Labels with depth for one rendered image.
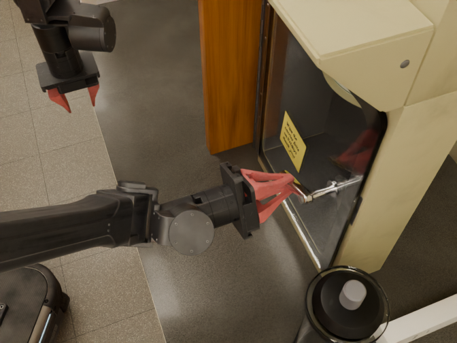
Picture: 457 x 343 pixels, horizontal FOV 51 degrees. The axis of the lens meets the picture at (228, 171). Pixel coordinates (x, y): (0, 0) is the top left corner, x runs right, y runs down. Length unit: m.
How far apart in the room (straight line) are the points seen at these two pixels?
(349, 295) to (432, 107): 0.24
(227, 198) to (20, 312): 1.19
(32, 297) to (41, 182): 0.70
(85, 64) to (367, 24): 0.58
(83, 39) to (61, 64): 0.08
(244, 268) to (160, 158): 0.32
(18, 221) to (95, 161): 1.85
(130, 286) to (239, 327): 1.13
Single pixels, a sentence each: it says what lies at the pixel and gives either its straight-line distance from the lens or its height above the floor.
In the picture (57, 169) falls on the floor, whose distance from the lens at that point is 2.34.
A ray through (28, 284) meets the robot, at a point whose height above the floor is 0.24.
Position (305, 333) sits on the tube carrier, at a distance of 0.73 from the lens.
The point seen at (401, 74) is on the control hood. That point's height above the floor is 1.46.
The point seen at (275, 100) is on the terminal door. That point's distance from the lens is 0.81.
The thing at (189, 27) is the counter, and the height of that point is 0.94.
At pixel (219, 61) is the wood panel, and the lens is 0.87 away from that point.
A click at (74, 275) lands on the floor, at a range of 2.03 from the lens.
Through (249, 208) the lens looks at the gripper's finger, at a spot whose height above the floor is 1.19.
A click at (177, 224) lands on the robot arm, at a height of 1.26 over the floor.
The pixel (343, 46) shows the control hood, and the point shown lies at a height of 1.51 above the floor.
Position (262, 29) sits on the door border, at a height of 1.29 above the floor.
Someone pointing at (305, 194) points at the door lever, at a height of 1.21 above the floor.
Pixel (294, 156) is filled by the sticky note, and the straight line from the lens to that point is 0.80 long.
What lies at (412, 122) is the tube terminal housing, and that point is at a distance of 0.56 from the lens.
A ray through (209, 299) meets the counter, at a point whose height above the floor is 0.94.
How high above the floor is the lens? 1.76
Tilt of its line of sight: 54 degrees down
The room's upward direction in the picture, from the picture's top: straight up
